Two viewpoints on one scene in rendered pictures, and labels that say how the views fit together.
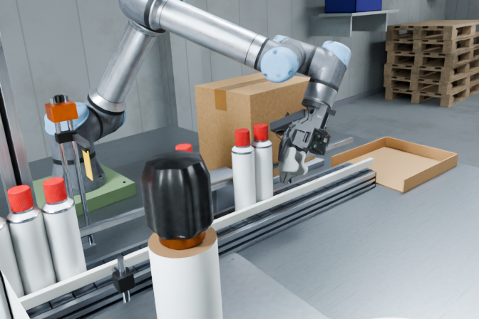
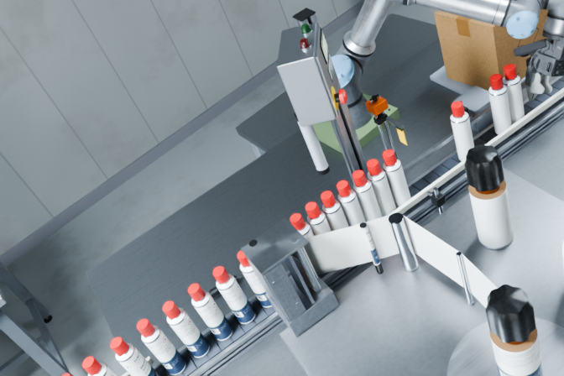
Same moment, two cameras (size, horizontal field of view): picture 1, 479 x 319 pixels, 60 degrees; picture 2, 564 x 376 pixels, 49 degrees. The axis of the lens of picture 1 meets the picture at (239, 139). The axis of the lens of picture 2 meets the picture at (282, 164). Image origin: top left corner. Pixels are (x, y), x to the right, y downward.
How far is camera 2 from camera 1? 106 cm
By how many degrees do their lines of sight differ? 27
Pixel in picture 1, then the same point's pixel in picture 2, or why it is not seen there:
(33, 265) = (386, 200)
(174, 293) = (488, 213)
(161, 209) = (479, 180)
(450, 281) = not seen: outside the picture
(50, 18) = not seen: outside the picture
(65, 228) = (399, 178)
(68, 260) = (402, 194)
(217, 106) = (460, 32)
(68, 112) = (383, 106)
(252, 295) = (523, 198)
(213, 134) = (458, 54)
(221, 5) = not seen: outside the picture
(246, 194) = (504, 120)
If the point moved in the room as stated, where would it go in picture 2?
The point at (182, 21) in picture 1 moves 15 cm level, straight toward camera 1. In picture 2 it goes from (436, 2) to (447, 27)
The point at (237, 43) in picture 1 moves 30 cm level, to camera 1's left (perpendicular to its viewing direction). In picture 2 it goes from (484, 13) to (377, 39)
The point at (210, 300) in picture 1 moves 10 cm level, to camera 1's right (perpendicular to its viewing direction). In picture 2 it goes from (506, 213) to (550, 206)
